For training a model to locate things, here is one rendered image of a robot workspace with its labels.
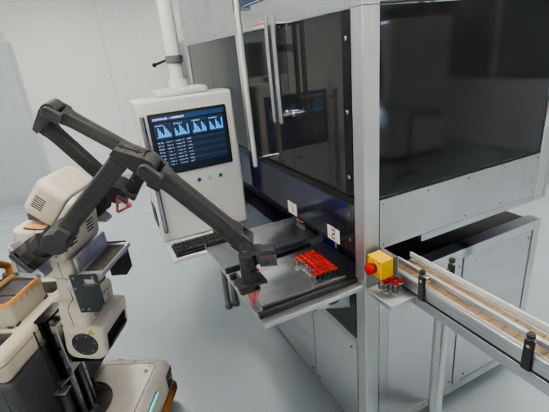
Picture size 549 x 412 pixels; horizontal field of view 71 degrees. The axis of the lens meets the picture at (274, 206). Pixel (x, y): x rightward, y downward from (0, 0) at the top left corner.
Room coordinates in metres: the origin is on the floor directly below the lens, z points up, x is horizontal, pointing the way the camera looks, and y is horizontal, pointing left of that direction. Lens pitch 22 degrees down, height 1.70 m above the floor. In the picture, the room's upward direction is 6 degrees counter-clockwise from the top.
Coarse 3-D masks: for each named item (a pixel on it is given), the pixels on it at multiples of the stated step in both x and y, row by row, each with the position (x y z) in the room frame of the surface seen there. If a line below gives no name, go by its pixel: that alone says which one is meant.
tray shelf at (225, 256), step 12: (216, 252) 1.59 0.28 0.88; (228, 252) 1.57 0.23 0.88; (324, 252) 1.48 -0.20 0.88; (336, 252) 1.47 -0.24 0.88; (228, 264) 1.46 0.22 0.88; (336, 264) 1.37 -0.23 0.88; (348, 264) 1.36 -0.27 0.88; (228, 276) 1.36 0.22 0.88; (348, 276) 1.27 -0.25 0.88; (348, 288) 1.20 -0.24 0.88; (360, 288) 1.20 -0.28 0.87; (312, 300) 1.15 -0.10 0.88; (324, 300) 1.14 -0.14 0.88; (336, 300) 1.15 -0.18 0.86; (252, 312) 1.13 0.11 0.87; (288, 312) 1.09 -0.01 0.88; (300, 312) 1.10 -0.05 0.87; (264, 324) 1.04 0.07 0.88; (276, 324) 1.06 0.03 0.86
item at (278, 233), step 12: (252, 228) 1.73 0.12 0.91; (264, 228) 1.75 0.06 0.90; (276, 228) 1.77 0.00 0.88; (288, 228) 1.76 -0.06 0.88; (300, 228) 1.74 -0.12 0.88; (264, 240) 1.65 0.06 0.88; (276, 240) 1.63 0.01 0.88; (288, 240) 1.62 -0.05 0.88; (300, 240) 1.54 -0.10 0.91; (312, 240) 1.57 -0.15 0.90; (276, 252) 1.49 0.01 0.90
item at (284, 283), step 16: (288, 256) 1.42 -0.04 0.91; (240, 272) 1.34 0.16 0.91; (272, 272) 1.36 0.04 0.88; (288, 272) 1.34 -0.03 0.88; (304, 272) 1.33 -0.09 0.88; (272, 288) 1.24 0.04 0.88; (288, 288) 1.23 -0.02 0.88; (304, 288) 1.22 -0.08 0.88; (320, 288) 1.19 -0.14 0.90; (256, 304) 1.15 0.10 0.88; (272, 304) 1.11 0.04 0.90
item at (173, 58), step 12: (156, 0) 2.06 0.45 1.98; (168, 0) 2.06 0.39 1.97; (168, 12) 2.05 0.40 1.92; (168, 24) 2.05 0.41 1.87; (168, 36) 2.04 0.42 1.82; (168, 48) 2.05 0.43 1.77; (168, 60) 2.04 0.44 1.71; (180, 60) 2.05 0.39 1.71; (180, 72) 2.05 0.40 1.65; (168, 84) 2.07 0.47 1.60; (180, 84) 2.03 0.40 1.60
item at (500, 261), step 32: (512, 224) 1.56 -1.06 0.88; (448, 256) 1.35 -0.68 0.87; (480, 256) 1.44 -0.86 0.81; (512, 256) 1.53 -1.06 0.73; (480, 288) 1.45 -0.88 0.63; (512, 288) 1.54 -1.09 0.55; (288, 320) 1.84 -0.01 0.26; (320, 320) 1.50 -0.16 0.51; (384, 320) 1.22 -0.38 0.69; (416, 320) 1.30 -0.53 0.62; (320, 352) 1.52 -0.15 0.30; (352, 352) 1.27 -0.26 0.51; (384, 352) 1.22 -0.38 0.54; (416, 352) 1.30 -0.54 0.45; (448, 352) 1.38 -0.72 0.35; (480, 352) 1.47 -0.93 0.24; (352, 384) 1.28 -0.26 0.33; (384, 384) 1.22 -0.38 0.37; (416, 384) 1.30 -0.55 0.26; (448, 384) 1.39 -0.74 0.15
